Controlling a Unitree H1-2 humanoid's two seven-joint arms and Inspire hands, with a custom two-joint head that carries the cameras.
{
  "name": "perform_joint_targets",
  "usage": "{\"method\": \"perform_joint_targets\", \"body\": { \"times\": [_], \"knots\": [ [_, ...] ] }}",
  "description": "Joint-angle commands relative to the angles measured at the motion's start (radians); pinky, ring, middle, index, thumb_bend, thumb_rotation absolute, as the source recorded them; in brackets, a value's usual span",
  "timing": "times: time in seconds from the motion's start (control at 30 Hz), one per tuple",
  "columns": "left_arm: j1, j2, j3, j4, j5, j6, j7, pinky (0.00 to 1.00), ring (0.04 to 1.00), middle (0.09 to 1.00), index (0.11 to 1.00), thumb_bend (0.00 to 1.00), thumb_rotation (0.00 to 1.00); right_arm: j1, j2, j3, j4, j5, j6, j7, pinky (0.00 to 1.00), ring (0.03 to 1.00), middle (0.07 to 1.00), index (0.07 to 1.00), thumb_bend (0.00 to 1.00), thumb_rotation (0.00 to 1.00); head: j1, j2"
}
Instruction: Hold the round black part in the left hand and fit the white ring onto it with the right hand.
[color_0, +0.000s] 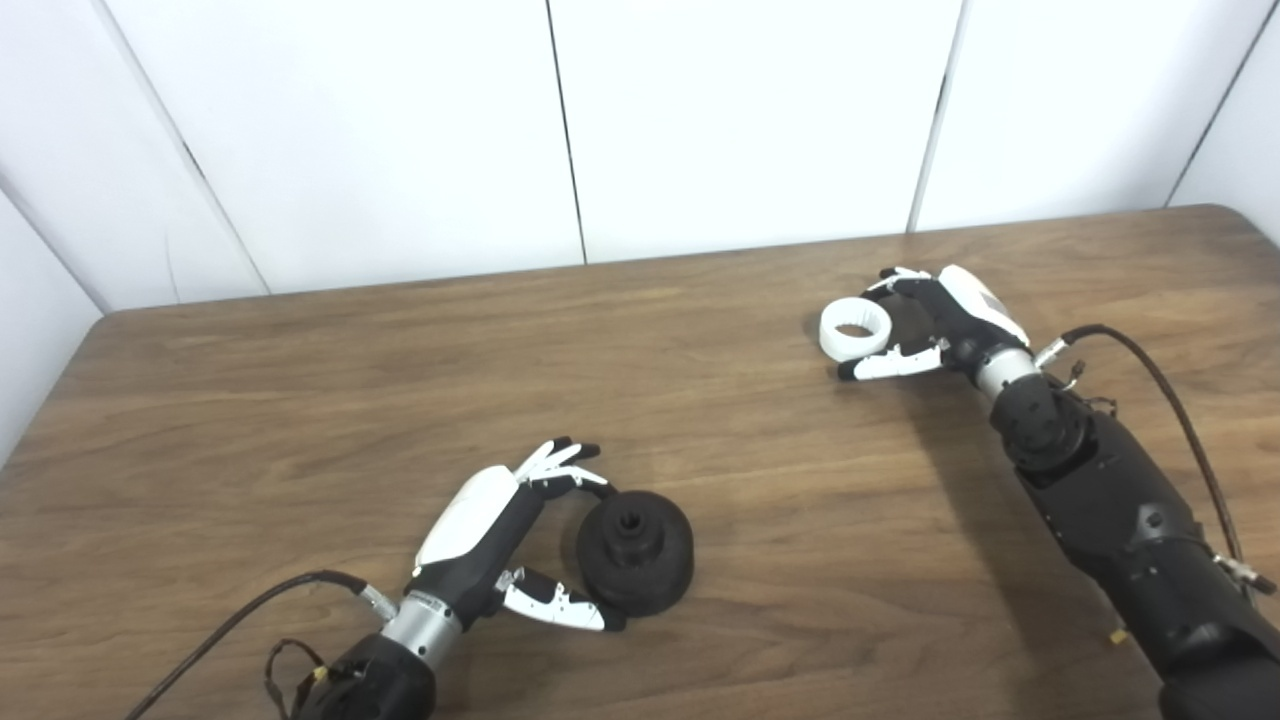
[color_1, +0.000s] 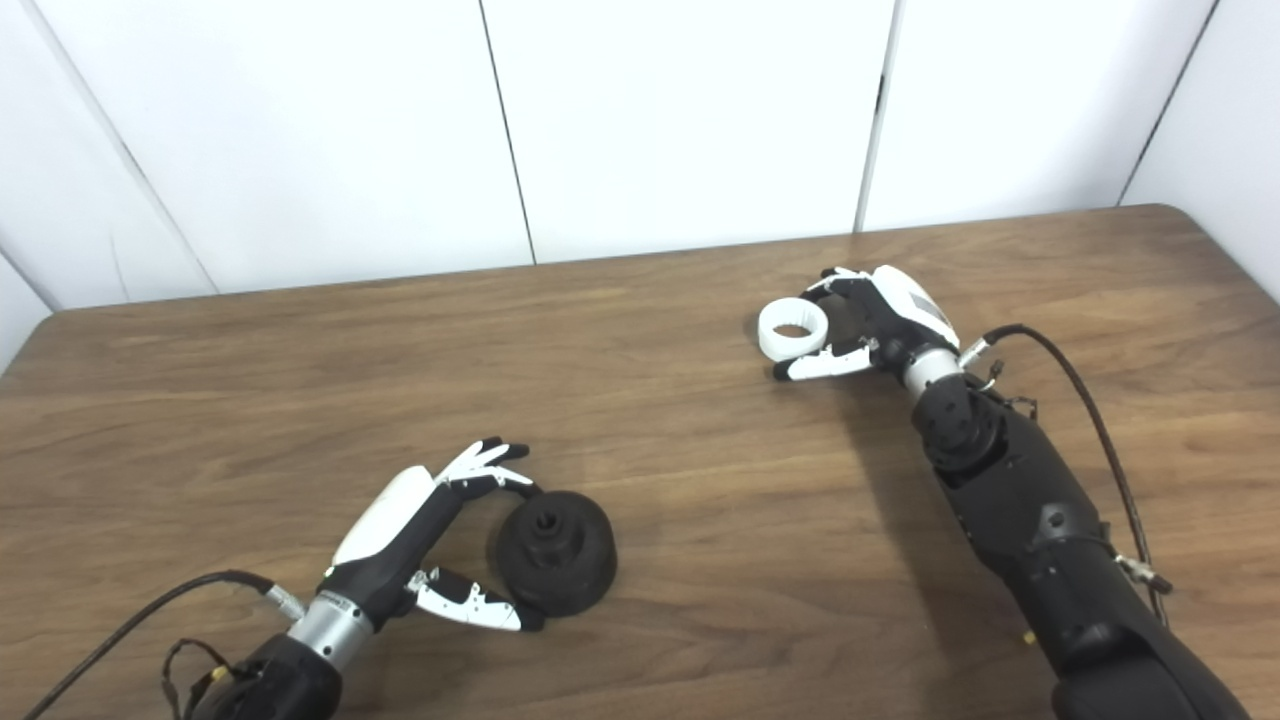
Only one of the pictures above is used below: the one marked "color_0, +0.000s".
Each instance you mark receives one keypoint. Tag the round black plastic part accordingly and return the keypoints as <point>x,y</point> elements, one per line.
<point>650,575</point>

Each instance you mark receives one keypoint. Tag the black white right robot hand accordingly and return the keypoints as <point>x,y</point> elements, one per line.
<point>965,325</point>

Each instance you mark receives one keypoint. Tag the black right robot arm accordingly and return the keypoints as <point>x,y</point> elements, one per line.
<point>1130,510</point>

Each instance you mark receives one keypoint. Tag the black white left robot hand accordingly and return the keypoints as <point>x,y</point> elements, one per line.
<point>480,545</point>

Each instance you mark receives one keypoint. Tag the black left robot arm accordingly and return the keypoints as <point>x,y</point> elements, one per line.
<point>375,685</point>

